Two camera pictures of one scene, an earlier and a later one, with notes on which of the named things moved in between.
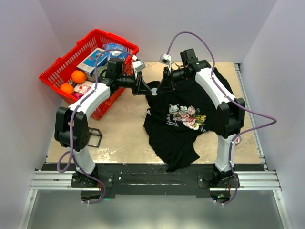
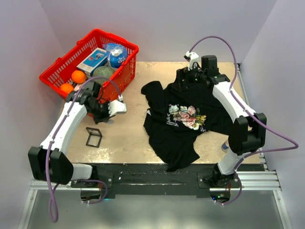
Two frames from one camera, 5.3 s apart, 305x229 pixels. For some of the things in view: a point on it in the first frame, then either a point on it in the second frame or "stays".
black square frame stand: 95,137 stays
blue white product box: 88,65 stays
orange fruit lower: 67,88 stays
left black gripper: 140,88 → 105,118
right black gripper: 168,84 → 182,74
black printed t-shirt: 173,118 stays
